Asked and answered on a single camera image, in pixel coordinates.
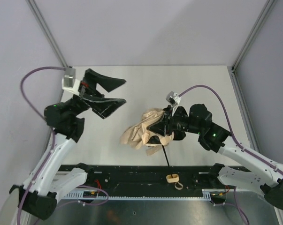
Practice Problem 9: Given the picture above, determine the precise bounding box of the grey slotted cable duct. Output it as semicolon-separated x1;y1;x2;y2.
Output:
59;189;217;202

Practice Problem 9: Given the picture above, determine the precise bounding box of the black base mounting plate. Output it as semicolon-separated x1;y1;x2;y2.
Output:
59;163;233;200

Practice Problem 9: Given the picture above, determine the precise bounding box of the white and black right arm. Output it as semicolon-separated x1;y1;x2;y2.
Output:
147;104;283;210

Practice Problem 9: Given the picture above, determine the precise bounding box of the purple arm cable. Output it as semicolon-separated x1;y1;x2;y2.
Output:
15;66;109;225
178;84;283;222

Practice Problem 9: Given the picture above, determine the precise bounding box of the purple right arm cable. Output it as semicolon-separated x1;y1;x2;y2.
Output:
178;84;283;222

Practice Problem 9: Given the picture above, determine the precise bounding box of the right aluminium frame post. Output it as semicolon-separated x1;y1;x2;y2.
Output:
231;0;277;71

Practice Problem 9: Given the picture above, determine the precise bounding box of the beige and black folding umbrella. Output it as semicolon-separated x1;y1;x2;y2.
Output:
119;107;184;191

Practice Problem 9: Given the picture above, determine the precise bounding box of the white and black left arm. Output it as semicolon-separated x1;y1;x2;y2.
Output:
10;66;126;225

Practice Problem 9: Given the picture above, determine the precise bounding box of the left aluminium frame post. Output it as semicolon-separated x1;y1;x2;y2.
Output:
26;0;69;67

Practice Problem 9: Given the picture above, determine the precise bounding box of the aluminium frame post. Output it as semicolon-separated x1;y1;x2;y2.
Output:
26;0;69;67
231;0;277;71

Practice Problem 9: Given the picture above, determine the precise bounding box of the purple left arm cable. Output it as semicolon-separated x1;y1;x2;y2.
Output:
15;66;109;225

